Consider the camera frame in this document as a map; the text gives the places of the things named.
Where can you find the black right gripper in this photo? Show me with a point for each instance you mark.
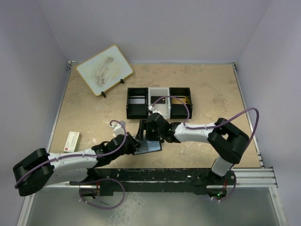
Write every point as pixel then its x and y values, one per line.
pixel 143 129

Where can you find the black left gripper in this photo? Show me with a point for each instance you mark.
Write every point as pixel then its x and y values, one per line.
pixel 132 144

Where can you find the black leather card holder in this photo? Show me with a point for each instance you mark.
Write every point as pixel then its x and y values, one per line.
pixel 148 147

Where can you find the black and white tray organizer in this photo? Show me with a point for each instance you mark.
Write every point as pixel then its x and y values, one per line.
pixel 168 110

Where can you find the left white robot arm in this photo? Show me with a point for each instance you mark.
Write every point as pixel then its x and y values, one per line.
pixel 40 168

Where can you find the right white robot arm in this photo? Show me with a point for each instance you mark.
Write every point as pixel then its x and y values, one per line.
pixel 226 139

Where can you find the black card in tray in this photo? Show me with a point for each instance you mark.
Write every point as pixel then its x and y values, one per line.
pixel 157 100

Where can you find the gold card in tray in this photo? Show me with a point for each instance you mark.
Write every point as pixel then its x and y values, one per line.
pixel 180 100

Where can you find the silver card in tray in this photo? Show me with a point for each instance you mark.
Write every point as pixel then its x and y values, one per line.
pixel 137 101

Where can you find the small green white box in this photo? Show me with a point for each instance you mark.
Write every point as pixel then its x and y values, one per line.
pixel 71 142

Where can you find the yellow-framed whiteboard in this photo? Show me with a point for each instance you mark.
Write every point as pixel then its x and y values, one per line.
pixel 104 70

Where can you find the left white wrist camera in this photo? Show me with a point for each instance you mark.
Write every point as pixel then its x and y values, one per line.
pixel 118 127

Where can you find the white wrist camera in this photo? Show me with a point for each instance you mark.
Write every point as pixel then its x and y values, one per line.
pixel 152 110
pixel 118 127

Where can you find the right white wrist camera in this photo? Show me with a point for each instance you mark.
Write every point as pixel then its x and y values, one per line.
pixel 152 110

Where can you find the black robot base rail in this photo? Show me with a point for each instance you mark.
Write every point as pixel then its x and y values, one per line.
pixel 165 180

